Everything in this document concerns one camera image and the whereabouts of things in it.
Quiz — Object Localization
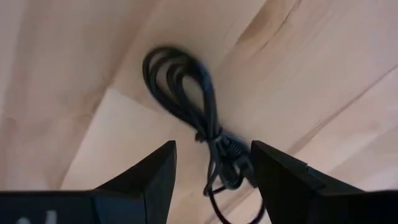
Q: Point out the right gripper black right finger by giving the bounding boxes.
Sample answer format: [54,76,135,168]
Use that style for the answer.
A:
[250,139,364,224]

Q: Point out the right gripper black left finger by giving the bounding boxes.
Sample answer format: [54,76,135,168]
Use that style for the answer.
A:
[91,139,178,224]

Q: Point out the black USB-C cable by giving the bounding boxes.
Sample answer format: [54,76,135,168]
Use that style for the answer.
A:
[142,45,266,224]

